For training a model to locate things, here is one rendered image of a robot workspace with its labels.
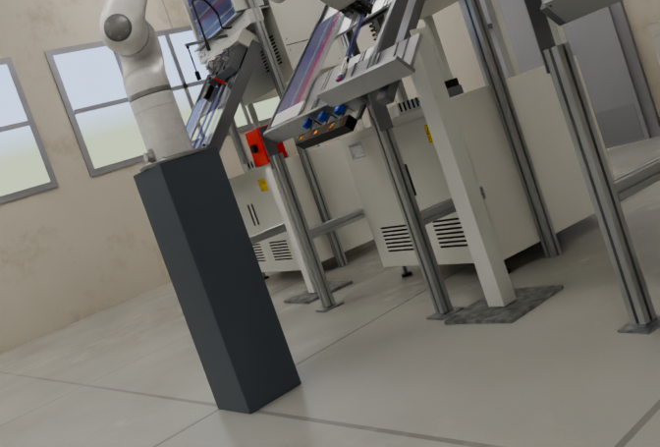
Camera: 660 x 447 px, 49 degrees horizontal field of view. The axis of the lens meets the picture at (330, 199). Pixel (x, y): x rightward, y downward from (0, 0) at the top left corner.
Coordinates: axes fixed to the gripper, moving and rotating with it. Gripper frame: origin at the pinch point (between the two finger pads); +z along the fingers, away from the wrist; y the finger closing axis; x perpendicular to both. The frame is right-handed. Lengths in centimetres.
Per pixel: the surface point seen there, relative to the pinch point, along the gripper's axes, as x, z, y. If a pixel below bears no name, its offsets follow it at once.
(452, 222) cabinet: 41, 67, 24
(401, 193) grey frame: 45, 30, 8
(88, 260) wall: 27, 50, 400
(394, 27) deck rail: -5.5, 17.5, 8.2
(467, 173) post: 41, 36, -13
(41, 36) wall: -129, -32, 400
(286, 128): 16, 15, 61
